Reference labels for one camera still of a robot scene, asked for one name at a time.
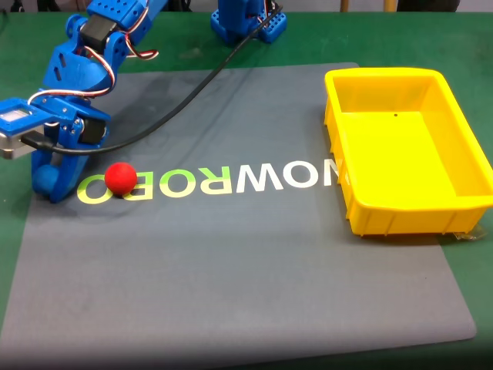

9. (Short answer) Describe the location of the silver camera box blue frame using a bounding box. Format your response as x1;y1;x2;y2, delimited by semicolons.
0;98;45;161

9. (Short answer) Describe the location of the grey mat with lettering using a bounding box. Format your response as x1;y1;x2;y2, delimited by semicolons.
0;62;478;363

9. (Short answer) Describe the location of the red white servo wire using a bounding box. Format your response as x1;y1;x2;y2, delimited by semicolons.
125;6;159;61
27;45;117;106

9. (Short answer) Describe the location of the red ball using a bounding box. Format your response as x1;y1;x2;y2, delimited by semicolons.
104;162;138;196

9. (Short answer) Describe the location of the clear tape piece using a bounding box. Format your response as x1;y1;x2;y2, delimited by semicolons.
452;225;487;242

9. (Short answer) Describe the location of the yellow plastic bin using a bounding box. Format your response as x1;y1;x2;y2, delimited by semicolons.
324;67;493;237

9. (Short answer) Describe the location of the blue ball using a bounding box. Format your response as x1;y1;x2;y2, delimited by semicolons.
33;164;59;194

